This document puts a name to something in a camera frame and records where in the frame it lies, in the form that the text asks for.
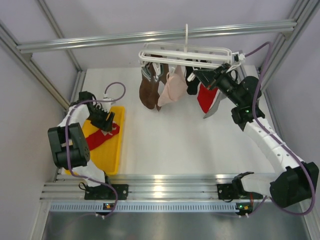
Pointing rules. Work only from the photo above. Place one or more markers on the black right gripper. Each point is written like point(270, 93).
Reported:
point(210, 76)

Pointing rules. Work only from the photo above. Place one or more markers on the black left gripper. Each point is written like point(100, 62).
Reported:
point(106, 125)

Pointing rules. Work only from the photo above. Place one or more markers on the red santa sock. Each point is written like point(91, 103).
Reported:
point(206, 98)
point(99, 137)

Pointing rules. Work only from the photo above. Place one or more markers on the grey sock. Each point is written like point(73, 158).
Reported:
point(215, 106)

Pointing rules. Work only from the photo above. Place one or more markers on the white plastic clip hanger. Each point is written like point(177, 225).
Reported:
point(172, 47)

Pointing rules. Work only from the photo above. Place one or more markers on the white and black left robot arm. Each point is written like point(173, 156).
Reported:
point(68, 144)

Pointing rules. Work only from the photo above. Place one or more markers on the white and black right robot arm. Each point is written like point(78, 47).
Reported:
point(294, 180)

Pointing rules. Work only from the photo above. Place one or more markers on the pink sock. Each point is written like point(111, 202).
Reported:
point(174, 88)

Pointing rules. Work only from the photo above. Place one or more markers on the yellow plastic tray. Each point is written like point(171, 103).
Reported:
point(107, 156)

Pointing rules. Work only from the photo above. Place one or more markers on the maroon striped brown sock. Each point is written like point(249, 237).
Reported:
point(161, 70)
point(148, 91)

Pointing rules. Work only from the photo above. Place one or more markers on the aluminium top crossbar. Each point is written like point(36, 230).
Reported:
point(277, 26)

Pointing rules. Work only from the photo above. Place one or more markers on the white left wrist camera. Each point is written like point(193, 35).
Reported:
point(107, 103)

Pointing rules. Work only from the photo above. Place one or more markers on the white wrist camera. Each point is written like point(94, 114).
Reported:
point(107, 103)
point(238, 58)

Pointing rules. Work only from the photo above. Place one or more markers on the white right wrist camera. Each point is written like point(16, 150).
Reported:
point(238, 58)

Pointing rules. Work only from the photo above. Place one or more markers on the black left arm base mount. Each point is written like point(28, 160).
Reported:
point(102, 192)

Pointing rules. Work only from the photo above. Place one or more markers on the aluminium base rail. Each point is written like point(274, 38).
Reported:
point(157, 187)

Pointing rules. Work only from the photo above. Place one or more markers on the slotted grey cable duct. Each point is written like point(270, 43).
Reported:
point(152, 207)

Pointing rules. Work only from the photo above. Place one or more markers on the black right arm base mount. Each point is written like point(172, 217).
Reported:
point(227, 193)

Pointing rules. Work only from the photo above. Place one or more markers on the aluminium right frame post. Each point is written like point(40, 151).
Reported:
point(302, 12)

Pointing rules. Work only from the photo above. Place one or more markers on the aluminium frame post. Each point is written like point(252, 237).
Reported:
point(302, 12)
point(9, 43)

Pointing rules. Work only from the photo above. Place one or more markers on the aluminium left frame post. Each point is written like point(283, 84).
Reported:
point(9, 43)

